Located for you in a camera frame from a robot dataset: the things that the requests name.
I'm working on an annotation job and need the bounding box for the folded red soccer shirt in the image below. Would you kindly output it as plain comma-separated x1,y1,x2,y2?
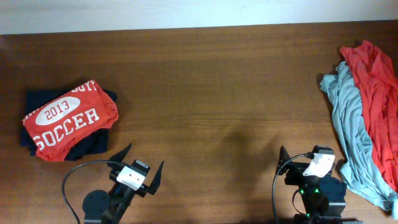
22,80,119,162

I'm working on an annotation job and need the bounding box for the light blue crumpled shirt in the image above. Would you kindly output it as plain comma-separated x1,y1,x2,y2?
320,61,397,220

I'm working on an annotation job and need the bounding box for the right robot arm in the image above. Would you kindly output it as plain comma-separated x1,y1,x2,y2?
272,145,362,224

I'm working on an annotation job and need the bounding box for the plain orange-red t-shirt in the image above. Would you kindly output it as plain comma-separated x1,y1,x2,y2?
340,40,397,192

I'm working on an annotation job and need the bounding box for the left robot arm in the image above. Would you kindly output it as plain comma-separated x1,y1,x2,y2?
82,144,164,224

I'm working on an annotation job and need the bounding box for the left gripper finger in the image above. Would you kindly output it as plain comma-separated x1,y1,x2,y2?
109,143,132,162
147,161,164,195

